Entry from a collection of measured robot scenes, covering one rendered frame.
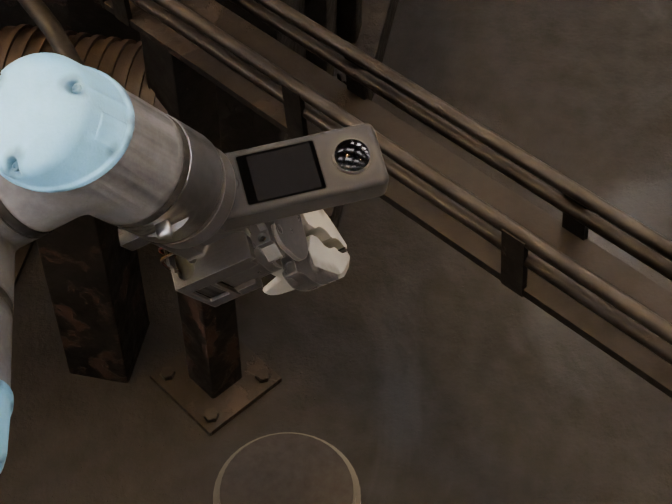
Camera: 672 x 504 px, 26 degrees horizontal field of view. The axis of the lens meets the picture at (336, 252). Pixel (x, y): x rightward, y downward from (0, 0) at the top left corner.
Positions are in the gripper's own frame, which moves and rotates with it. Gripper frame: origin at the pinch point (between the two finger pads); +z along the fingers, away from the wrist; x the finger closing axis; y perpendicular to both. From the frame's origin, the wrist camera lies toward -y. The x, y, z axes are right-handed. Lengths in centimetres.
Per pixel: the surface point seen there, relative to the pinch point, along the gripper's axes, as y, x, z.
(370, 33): 20, -69, 86
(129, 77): 24.3, -35.0, 17.9
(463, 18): 10, -74, 103
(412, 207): -3.2, -5.4, 8.9
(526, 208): -11.4, -2.7, 12.1
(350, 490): 9.6, 13.8, 12.4
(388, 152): -4.1, -8.5, 4.4
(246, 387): 42, -17, 64
